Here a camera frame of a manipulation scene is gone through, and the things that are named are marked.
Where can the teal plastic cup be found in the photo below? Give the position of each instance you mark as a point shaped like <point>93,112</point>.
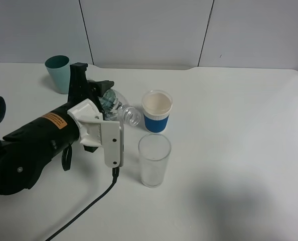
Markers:
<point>58,68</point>

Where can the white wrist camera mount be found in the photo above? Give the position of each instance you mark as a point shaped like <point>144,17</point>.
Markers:
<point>94,131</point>

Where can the clear tall glass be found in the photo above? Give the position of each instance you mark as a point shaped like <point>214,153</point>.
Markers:
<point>154,152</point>

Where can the white cup blue sleeve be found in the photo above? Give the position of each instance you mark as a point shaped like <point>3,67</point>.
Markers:
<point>156,105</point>

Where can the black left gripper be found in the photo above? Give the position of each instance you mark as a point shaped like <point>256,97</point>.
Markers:
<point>48,135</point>

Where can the clear plastic water bottle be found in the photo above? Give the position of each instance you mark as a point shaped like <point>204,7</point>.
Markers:
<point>117,108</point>

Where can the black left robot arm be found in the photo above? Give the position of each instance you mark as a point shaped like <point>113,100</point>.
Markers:
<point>18,175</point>

